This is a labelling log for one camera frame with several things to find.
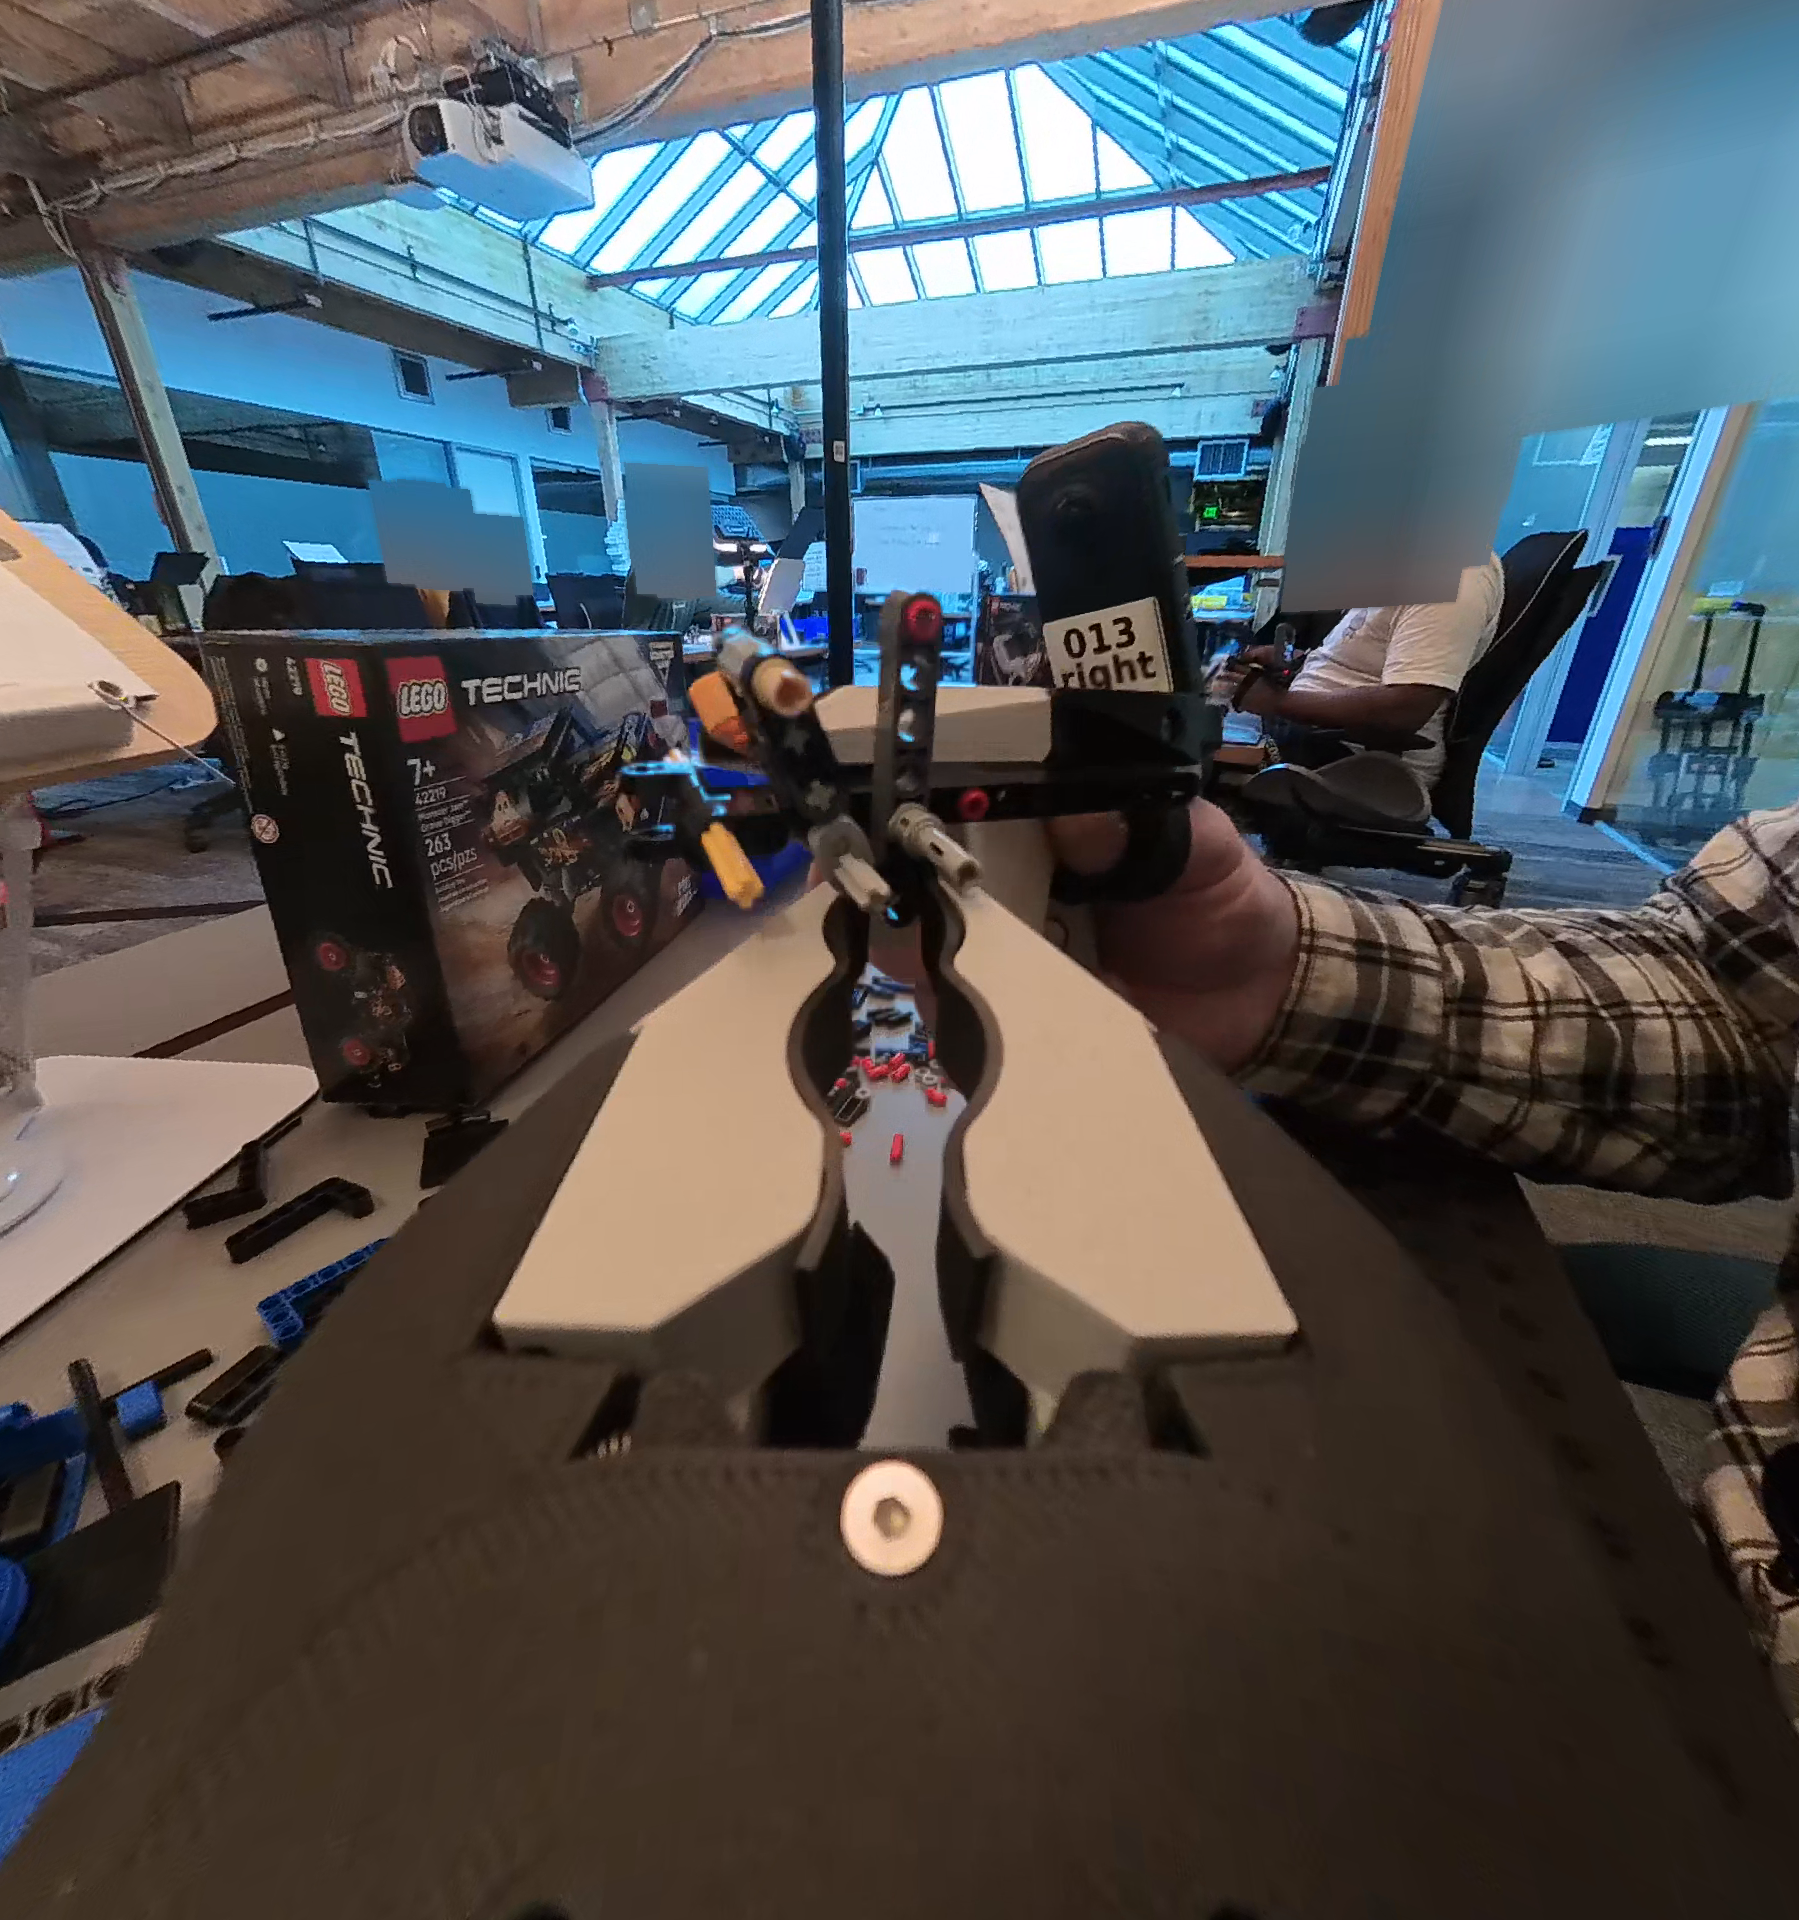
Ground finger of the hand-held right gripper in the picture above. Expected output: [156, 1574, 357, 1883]
[812, 683, 1065, 921]

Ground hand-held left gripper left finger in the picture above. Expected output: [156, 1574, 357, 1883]
[490, 880, 897, 1448]

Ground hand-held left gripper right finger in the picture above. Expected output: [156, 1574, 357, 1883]
[934, 880, 1301, 1442]

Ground black toy beam assembly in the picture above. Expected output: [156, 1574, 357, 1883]
[622, 588, 1202, 924]

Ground person's right forearm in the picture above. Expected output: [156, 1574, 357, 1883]
[1233, 749, 1799, 1201]

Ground grey desk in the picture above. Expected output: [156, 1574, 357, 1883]
[0, 884, 842, 1501]

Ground person's right hand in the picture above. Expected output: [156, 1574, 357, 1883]
[1053, 799, 1302, 1071]

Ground whiteboard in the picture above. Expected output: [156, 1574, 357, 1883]
[853, 495, 979, 599]

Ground pile of small toy pins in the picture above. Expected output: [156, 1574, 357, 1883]
[825, 966, 962, 1125]

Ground black vertical pole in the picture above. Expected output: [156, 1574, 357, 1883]
[808, 0, 860, 691]

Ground blue angled toy beam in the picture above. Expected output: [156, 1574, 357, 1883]
[257, 1235, 391, 1345]

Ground pile of black toy beams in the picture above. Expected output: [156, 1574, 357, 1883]
[0, 1101, 391, 1577]

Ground toy truck set box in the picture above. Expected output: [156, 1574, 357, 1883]
[198, 628, 727, 1112]

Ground black office chair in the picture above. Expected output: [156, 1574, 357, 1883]
[1439, 531, 1613, 842]

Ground white book stand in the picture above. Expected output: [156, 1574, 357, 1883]
[0, 456, 323, 1388]

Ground teal office chair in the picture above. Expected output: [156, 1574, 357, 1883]
[1558, 1235, 1779, 1405]

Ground black wheeled cart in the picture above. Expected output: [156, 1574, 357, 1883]
[1650, 600, 1773, 813]

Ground white ceiling projector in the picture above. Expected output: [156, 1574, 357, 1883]
[398, 59, 598, 223]

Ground blue flat toy panel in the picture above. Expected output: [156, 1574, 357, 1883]
[0, 1701, 106, 1876]

